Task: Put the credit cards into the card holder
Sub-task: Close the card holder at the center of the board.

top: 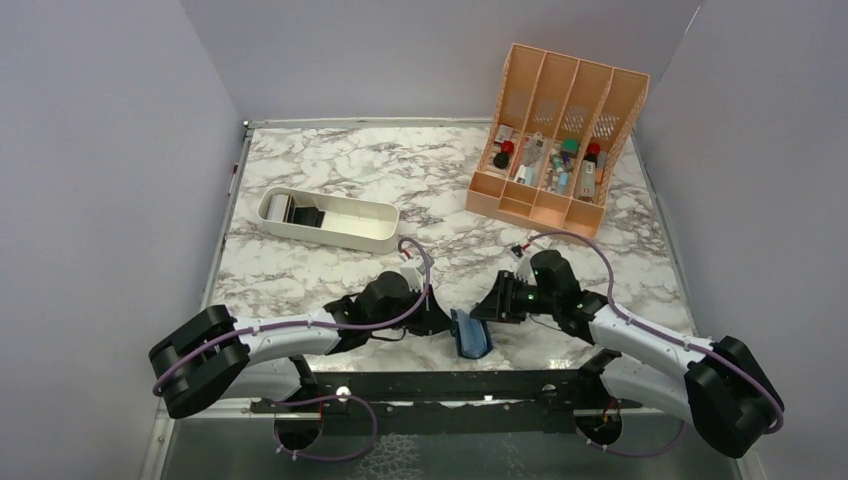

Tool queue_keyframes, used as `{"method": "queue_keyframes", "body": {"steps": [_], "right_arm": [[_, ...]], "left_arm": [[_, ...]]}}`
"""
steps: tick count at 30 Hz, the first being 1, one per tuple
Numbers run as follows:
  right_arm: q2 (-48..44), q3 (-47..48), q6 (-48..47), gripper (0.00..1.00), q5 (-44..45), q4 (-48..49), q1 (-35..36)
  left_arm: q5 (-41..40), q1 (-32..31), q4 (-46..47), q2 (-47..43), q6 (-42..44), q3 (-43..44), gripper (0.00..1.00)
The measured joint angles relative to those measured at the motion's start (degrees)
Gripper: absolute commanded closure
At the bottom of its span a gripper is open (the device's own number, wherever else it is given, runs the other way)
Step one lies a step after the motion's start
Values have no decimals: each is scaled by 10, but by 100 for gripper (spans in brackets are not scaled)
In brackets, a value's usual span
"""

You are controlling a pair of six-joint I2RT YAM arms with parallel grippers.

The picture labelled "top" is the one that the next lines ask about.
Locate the black bottle red cap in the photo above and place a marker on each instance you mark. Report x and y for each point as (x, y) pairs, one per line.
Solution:
(502, 157)

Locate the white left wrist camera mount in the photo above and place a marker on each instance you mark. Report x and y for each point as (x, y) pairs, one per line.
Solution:
(414, 272)

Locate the grey packaged item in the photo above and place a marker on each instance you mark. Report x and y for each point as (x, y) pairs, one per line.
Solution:
(533, 158)

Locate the black VIP card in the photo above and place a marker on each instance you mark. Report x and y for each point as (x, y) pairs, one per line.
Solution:
(309, 216)

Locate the green capped bottle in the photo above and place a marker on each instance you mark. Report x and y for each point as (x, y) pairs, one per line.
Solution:
(561, 165)

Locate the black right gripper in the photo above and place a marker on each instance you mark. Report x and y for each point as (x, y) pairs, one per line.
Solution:
(496, 303)

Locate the blue leather card holder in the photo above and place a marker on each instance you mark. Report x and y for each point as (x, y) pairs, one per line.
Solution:
(471, 336)

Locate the red capped dark bottle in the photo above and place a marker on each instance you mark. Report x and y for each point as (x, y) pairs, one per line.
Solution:
(586, 185)

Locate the white plastic tray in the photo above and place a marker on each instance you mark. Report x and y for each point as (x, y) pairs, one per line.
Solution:
(349, 223)

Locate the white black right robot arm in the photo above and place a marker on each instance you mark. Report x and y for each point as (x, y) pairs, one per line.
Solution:
(621, 333)

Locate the white card in tray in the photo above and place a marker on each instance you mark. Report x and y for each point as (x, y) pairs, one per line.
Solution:
(278, 208)

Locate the black metal base rail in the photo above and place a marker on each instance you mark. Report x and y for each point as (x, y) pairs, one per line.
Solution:
(444, 397)

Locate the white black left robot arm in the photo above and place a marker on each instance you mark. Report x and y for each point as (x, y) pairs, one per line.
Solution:
(216, 355)

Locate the peach plastic file organizer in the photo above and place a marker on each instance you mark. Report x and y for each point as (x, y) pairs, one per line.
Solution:
(559, 127)

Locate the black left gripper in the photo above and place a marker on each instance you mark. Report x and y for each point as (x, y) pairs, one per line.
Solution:
(432, 321)

